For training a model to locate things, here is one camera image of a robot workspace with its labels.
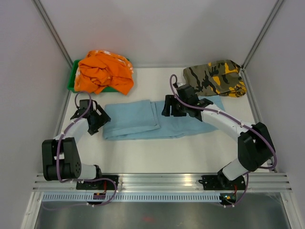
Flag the orange trousers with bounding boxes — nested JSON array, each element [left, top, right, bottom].
[[74, 50, 134, 95]]

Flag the green plastic bin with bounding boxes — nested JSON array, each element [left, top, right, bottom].
[[67, 60, 118, 93]]

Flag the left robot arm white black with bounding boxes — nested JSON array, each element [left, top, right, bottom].
[[42, 99, 111, 189]]

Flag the light blue trousers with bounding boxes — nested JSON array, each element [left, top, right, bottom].
[[102, 100, 217, 141]]

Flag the left aluminium frame post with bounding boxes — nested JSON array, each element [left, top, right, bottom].
[[32, 0, 73, 69]]

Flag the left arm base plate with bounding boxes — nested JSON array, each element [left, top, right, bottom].
[[76, 175, 119, 190]]

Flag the camouflage folded trousers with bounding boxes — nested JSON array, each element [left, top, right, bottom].
[[183, 60, 247, 98]]

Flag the right aluminium frame post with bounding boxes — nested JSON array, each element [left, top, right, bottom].
[[242, 0, 285, 69]]

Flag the aluminium frame post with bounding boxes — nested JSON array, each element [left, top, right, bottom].
[[32, 0, 73, 69], [242, 0, 285, 69]]

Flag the aluminium front rail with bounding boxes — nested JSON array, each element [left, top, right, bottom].
[[32, 172, 292, 193]]

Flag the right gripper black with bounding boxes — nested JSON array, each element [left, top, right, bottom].
[[162, 94, 188, 116]]

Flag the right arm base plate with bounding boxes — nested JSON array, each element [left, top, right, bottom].
[[198, 175, 246, 191]]

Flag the slotted cable duct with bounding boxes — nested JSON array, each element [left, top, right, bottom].
[[42, 192, 221, 203]]

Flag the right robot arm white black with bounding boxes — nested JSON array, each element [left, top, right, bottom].
[[162, 83, 275, 189]]

